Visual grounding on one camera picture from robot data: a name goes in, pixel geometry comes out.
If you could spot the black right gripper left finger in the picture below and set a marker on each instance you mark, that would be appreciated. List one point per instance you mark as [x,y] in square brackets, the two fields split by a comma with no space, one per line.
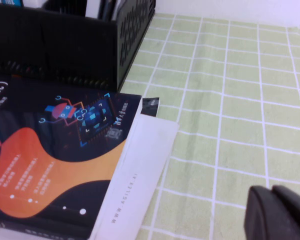
[262,215]

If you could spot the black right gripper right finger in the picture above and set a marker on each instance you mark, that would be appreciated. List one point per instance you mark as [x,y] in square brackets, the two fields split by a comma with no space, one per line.
[297,207]

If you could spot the dark book with orange shapes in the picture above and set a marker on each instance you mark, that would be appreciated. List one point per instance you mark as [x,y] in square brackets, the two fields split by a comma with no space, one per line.
[52,155]

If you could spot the black mesh book holder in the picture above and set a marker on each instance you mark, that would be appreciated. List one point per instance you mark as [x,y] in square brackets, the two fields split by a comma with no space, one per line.
[52,45]

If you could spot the book with cyan spine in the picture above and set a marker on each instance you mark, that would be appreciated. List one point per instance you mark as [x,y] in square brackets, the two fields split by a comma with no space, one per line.
[12,2]

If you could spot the green checked tablecloth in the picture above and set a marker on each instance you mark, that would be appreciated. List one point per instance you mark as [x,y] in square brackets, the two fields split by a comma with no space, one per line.
[227,100]

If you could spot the white brochure with website print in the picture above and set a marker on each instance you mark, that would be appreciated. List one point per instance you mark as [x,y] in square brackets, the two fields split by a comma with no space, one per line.
[140,175]

